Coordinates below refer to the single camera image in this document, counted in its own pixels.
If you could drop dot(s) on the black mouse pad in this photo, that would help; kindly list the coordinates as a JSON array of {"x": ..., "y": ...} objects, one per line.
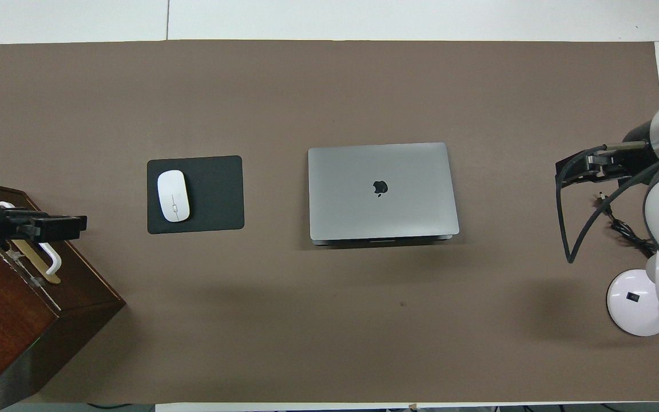
[{"x": 215, "y": 194}]

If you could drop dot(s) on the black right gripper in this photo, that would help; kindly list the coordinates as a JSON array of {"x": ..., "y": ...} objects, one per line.
[{"x": 630, "y": 160}]

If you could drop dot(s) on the brown table mat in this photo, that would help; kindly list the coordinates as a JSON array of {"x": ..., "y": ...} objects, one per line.
[{"x": 329, "y": 86}]

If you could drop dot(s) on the silver grey laptop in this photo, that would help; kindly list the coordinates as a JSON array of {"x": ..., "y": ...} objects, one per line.
[{"x": 381, "y": 217}]

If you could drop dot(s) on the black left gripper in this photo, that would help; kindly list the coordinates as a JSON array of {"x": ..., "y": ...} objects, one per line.
[{"x": 20, "y": 226}]

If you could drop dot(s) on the white desk lamp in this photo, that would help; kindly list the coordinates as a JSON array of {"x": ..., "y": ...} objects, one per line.
[{"x": 630, "y": 297}]

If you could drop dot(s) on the white computer mouse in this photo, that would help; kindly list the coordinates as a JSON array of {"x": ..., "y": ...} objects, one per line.
[{"x": 173, "y": 195}]

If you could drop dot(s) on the dark brown wooden box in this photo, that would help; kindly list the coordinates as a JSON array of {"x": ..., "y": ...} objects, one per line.
[{"x": 3, "y": 320}]

